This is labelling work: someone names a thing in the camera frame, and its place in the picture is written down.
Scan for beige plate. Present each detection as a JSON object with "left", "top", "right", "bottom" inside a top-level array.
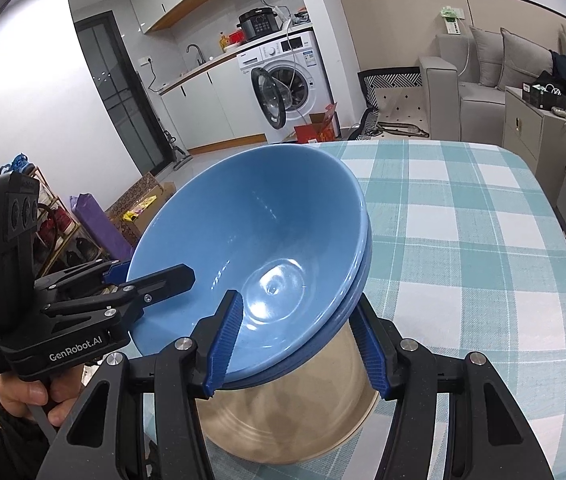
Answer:
[{"left": 194, "top": 324, "right": 381, "bottom": 463}]

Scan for wooden shoe rack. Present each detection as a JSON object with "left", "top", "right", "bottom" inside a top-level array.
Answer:
[{"left": 0, "top": 165, "right": 114, "bottom": 286}]

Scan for black pressure cooker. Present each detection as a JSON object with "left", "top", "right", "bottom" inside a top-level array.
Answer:
[{"left": 237, "top": 6, "right": 279, "bottom": 42}]

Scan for dark shoe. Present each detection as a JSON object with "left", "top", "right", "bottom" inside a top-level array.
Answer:
[{"left": 60, "top": 235, "right": 101, "bottom": 267}]

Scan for white kitchen base cabinets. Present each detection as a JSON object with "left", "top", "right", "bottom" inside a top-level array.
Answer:
[{"left": 158, "top": 60, "right": 266, "bottom": 153}]

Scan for purple bag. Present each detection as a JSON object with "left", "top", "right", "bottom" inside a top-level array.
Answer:
[{"left": 69, "top": 192, "right": 134, "bottom": 261}]

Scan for grey side cabinet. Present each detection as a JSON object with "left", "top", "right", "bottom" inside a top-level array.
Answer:
[{"left": 502, "top": 86, "right": 566, "bottom": 161}]

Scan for grey pillow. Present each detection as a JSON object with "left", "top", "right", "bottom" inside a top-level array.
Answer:
[
  {"left": 493, "top": 29, "right": 554, "bottom": 93},
  {"left": 468, "top": 25, "right": 506, "bottom": 88}
]

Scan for white wall control panel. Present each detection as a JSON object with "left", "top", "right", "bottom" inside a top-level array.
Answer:
[{"left": 438, "top": 6, "right": 466, "bottom": 36}]

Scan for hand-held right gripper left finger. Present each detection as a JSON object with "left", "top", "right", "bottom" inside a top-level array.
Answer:
[{"left": 35, "top": 290, "right": 245, "bottom": 480}]

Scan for brown cardboard box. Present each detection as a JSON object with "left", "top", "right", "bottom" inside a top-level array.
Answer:
[{"left": 120, "top": 181, "right": 179, "bottom": 248}]

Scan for dark glass door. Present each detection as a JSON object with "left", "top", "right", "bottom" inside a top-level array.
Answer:
[{"left": 74, "top": 12, "right": 174, "bottom": 176}]

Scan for grey floor mop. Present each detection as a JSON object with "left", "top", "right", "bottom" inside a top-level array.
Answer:
[{"left": 163, "top": 130, "right": 194, "bottom": 171}]

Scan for red cardboard box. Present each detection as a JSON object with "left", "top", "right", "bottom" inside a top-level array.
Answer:
[{"left": 294, "top": 104, "right": 341, "bottom": 145}]

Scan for cream diamond pattern rug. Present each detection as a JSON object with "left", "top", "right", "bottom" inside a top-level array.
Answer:
[{"left": 350, "top": 67, "right": 434, "bottom": 141}]

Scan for pile of cables and cloths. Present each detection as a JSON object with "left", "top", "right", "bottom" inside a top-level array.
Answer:
[{"left": 275, "top": 6, "right": 311, "bottom": 28}]

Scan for yellow snack packet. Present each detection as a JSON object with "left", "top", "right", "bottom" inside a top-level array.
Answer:
[{"left": 123, "top": 195, "right": 158, "bottom": 222}]

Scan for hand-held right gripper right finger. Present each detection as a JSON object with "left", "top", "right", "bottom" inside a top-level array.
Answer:
[{"left": 348, "top": 294, "right": 556, "bottom": 480}]

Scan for blue bowl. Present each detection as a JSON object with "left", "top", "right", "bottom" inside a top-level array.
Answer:
[
  {"left": 223, "top": 160, "right": 374, "bottom": 386},
  {"left": 125, "top": 144, "right": 368, "bottom": 381},
  {"left": 220, "top": 240, "right": 375, "bottom": 390}
]

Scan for grey sofa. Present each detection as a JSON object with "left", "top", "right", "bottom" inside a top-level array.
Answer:
[{"left": 418, "top": 22, "right": 566, "bottom": 143}]

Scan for person's left hand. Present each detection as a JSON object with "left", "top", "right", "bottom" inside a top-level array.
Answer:
[{"left": 0, "top": 366, "right": 86, "bottom": 428}]

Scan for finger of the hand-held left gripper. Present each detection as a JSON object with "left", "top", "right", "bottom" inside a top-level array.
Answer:
[
  {"left": 38, "top": 263, "right": 197, "bottom": 333},
  {"left": 33, "top": 258, "right": 132, "bottom": 303}
]

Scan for person's left forearm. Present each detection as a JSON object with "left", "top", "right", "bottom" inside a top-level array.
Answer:
[{"left": 0, "top": 405, "right": 64, "bottom": 480}]

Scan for red shoe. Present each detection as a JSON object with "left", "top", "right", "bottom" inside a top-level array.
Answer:
[{"left": 38, "top": 207, "right": 78, "bottom": 241}]

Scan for black box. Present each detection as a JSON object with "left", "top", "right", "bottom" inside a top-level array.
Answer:
[{"left": 522, "top": 82, "right": 566, "bottom": 110}]

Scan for white washing machine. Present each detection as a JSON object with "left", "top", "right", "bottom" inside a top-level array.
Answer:
[{"left": 236, "top": 30, "right": 334, "bottom": 143}]

